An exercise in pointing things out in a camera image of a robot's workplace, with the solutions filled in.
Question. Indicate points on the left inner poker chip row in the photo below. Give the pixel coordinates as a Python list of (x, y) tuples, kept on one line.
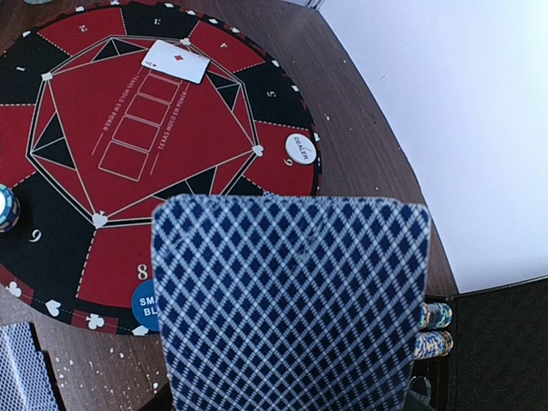
[(432, 344)]

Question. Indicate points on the round red black poker mat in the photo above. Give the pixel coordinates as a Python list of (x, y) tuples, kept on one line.
[(92, 142)]

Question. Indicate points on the grey playing card deck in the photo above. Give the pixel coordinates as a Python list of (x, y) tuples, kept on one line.
[(289, 303)]

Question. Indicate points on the black poker chip case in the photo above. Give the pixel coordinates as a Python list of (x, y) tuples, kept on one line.
[(499, 357)]

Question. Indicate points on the left outer poker chip row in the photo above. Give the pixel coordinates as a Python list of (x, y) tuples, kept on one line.
[(435, 316)]

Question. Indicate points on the blue small blind button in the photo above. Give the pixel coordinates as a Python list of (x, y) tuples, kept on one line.
[(144, 309)]

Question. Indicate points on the dealt blue card pair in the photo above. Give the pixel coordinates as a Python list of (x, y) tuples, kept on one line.
[(25, 381)]

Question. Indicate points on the clear dealer button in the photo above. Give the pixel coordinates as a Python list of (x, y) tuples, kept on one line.
[(300, 149)]

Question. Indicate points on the poker chip row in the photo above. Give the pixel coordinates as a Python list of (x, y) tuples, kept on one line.
[(435, 316), (432, 344)]

